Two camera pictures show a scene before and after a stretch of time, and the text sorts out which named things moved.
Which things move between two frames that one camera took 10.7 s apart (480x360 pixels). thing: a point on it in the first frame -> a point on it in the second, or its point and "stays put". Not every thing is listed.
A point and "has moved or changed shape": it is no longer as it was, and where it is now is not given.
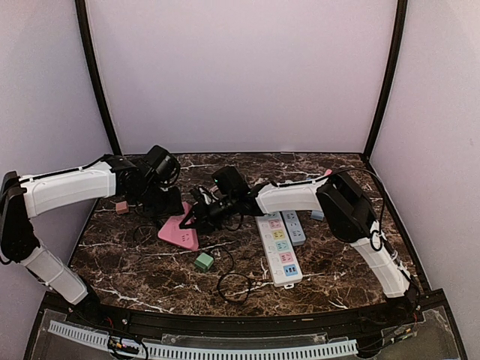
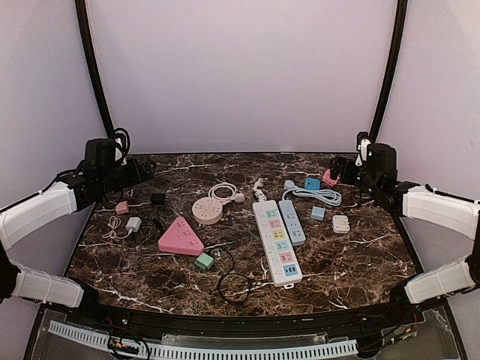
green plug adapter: (204, 260) stays put
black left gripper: (174, 208) -> (147, 172)
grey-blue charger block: (317, 214) stays put
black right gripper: (202, 215) -> (346, 176)
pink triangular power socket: (172, 232) has moved or changed shape
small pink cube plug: (121, 208) stays put
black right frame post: (392, 61) stays put
